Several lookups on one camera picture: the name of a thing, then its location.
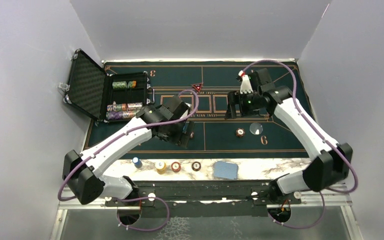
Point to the blue playing card deck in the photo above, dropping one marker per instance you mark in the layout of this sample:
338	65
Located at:
225	170

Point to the green chips in case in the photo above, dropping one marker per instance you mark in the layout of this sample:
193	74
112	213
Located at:
120	85

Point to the black mounting rail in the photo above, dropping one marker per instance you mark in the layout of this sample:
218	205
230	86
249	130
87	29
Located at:
203	198

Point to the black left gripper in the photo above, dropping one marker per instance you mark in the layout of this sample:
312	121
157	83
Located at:
181	138

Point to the red poker chip stack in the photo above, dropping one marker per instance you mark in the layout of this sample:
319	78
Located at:
176	167

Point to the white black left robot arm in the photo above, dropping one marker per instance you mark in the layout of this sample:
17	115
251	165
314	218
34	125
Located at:
83	173

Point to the green poker table mat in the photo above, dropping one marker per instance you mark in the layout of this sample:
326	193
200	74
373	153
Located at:
214	136

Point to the mixed chips row in case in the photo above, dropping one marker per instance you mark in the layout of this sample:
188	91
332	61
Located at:
123	107

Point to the blue poker chip stack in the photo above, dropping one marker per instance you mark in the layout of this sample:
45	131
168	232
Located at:
137	162

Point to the purple chips row in case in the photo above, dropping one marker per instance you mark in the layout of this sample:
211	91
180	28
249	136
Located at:
121	115

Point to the red triangular dealer button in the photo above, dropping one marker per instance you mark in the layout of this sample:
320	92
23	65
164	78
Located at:
197	87

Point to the brown poker chip stack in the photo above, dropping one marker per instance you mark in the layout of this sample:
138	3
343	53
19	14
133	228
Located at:
196	166

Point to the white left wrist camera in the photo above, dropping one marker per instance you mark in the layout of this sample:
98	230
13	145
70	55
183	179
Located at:
187	111

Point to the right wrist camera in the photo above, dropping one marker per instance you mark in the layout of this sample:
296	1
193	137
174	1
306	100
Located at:
258	81

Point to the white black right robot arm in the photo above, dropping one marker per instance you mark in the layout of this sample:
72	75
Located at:
330	161

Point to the white round button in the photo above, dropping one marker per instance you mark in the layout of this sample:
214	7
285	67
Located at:
256	128

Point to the black poker chip case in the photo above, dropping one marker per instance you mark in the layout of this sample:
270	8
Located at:
89	88

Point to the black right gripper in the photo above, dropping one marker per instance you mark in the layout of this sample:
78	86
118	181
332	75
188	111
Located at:
233	99

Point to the yellow poker chip stack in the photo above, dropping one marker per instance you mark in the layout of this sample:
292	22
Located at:
160	167

